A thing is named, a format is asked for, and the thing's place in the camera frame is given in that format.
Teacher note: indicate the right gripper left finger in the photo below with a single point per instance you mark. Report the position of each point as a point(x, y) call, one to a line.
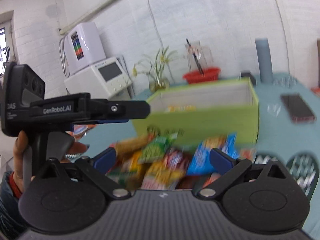
point(72, 196)

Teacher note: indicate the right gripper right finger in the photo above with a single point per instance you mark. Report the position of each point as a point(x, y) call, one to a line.
point(259, 197)

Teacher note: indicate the yellow transparent snack pack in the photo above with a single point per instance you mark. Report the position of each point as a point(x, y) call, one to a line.
point(127, 172)

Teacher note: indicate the red dates snack pack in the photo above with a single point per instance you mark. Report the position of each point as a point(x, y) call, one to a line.
point(176, 159)

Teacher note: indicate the green snack pack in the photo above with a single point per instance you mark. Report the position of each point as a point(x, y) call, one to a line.
point(159, 145)

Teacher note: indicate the person's left hand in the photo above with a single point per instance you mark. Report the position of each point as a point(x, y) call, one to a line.
point(20, 146)

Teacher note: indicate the blue cookie snack pack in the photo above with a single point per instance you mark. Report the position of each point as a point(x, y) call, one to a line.
point(214, 155)

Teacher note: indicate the white machine with screen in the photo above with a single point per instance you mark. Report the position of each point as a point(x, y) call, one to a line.
point(106, 79)

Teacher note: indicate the white water purifier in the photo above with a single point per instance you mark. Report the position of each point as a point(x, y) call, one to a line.
point(83, 47)

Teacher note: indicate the yellow cake snack pack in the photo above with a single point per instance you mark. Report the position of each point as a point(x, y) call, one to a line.
point(161, 177)

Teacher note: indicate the smartphone on table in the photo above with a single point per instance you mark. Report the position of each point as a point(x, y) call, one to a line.
point(298, 110)

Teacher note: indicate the teal tablecloth with hearts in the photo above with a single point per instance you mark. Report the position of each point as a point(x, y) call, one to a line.
point(277, 133)

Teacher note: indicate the green cardboard box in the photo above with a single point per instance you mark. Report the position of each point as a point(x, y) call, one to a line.
point(222, 107)

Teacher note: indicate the yellow chip bag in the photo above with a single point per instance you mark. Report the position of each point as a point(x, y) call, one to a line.
point(186, 108)

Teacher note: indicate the black small box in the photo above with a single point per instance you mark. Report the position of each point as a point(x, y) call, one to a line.
point(250, 76)

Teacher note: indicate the glass vase with plant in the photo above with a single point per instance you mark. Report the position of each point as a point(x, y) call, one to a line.
point(154, 67)

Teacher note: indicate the red plastic basket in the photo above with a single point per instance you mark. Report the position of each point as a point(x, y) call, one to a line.
point(209, 74)

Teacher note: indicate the grey cylinder speaker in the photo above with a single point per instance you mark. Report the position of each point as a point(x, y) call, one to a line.
point(264, 60)

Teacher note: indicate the clear glass pitcher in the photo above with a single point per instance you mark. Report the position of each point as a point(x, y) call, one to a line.
point(198, 55)

